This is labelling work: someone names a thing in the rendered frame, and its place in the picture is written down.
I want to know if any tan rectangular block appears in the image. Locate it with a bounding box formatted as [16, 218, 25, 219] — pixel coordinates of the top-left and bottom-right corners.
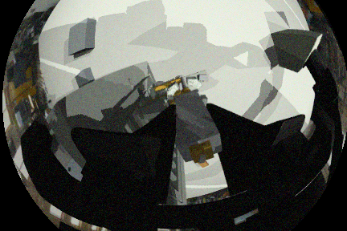
[198, 161, 208, 168]

